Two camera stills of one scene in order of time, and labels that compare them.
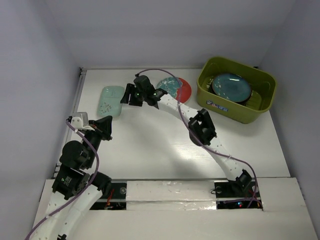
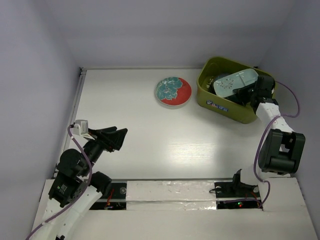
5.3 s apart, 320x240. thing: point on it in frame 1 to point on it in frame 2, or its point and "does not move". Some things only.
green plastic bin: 234,90 does not move
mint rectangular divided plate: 109,104 to 225,86
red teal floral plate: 177,87 does not move
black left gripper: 103,126 to 113,140
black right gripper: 130,88 to 241,92
